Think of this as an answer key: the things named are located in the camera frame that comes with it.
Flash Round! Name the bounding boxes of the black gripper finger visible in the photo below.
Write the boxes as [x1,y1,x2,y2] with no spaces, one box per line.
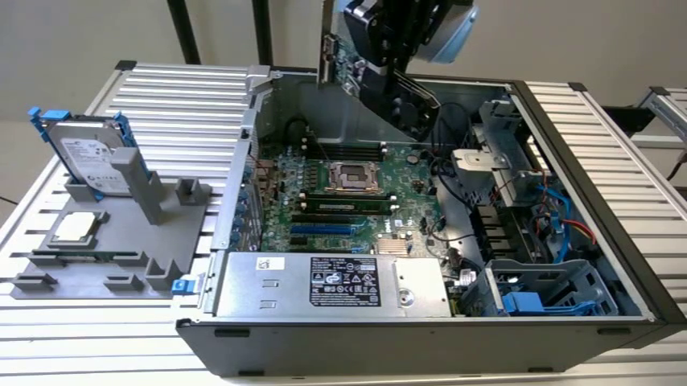
[367,11,415,80]

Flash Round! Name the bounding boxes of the green graphics card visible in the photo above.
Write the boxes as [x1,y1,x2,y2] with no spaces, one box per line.
[318,0,444,142]

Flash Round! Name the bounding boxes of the black stand pole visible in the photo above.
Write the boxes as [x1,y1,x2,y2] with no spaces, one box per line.
[166,0,203,65]
[256,0,274,65]

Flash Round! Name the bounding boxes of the CPU socket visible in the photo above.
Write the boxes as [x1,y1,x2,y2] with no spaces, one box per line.
[319,160,386,193]

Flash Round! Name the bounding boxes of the green motherboard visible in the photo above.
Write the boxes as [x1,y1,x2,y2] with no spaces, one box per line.
[256,140,447,257]

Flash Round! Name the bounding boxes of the RAM stick with white label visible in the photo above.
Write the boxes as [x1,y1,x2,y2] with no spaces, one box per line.
[300,199,396,216]

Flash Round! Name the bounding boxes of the black expansion slot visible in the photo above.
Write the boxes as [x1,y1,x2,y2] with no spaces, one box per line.
[292,214,355,226]

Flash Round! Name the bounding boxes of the blue expansion slot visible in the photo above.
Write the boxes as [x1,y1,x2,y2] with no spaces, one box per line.
[291,224,359,238]

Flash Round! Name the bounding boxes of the small finned chipset heatsink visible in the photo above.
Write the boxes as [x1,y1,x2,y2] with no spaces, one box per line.
[376,237,412,257]

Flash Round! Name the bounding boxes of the grey metal disk cage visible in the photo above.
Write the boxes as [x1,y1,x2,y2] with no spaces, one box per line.
[464,258,619,318]

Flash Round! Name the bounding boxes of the silver power supply unit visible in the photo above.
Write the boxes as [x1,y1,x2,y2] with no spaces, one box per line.
[212,252,452,318]

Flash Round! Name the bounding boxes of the hard disk in blue carrier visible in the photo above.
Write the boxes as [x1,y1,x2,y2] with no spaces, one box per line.
[25,106,142,202]

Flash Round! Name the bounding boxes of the blue disk carrier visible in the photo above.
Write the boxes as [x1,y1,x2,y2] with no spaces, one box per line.
[502,291,602,317]

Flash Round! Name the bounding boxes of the grey parts rack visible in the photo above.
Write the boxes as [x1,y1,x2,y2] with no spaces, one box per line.
[11,146,224,301]

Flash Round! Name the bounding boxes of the open grey PC case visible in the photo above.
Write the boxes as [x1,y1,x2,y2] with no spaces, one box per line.
[175,65,687,378]

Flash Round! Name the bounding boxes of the silver CPU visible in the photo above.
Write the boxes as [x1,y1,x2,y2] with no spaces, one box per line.
[52,212,107,244]

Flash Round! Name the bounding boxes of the green RAM stick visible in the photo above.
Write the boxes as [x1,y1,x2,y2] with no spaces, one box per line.
[32,249,140,261]

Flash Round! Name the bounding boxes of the silver metal drive bracket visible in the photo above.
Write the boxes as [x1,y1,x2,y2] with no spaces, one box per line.
[450,100,554,208]

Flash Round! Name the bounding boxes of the aluminium side table frame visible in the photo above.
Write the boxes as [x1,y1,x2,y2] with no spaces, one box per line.
[628,85,687,150]

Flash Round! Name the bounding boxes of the red and orange wires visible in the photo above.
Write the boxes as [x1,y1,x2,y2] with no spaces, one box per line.
[568,223,596,244]

